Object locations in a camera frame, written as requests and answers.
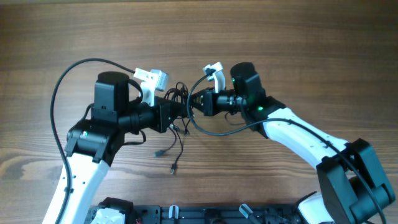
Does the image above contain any thick black USB cable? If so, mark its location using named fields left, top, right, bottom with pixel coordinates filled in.
left=154, top=81, right=195, bottom=158

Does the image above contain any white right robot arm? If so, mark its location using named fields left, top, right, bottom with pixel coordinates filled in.
left=186, top=62, right=396, bottom=223

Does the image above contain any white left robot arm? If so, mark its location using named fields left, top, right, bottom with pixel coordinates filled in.
left=43, top=68, right=182, bottom=223

